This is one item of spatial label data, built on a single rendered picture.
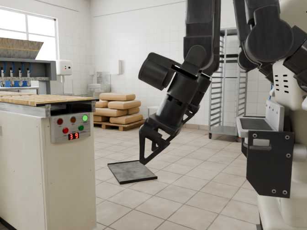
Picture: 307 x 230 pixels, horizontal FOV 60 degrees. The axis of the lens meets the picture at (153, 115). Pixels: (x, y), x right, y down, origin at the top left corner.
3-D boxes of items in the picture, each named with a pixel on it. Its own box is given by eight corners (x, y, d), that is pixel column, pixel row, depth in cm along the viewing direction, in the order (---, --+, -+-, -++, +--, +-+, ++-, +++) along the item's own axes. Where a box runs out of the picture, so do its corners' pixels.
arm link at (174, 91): (201, 79, 54) (203, 79, 59) (171, 64, 55) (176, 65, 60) (185, 109, 55) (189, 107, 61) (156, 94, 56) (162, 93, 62)
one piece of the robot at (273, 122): (285, 164, 87) (289, 99, 84) (309, 202, 61) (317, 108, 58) (234, 160, 92) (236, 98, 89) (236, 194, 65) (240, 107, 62)
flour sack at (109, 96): (97, 100, 573) (97, 93, 570) (109, 98, 610) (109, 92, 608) (126, 101, 541) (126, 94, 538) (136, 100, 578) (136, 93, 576)
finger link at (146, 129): (124, 158, 56) (143, 119, 53) (135, 149, 62) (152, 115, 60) (153, 175, 54) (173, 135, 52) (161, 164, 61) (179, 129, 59)
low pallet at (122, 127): (82, 126, 580) (82, 121, 578) (106, 121, 648) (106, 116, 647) (126, 131, 519) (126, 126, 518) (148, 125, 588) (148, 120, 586)
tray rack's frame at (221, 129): (218, 130, 508) (221, 34, 484) (246, 133, 483) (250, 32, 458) (207, 137, 453) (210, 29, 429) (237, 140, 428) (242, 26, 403)
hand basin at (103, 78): (122, 106, 646) (121, 60, 631) (112, 107, 616) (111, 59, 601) (92, 104, 700) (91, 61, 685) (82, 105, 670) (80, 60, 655)
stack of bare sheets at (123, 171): (107, 165, 317) (107, 163, 317) (139, 162, 332) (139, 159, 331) (119, 184, 262) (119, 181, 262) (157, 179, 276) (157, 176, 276)
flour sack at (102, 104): (102, 108, 553) (102, 101, 550) (88, 107, 575) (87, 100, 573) (124, 105, 613) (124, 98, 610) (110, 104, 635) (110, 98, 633)
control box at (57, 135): (50, 142, 141) (49, 117, 139) (87, 135, 160) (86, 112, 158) (54, 143, 139) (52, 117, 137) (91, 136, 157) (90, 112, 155)
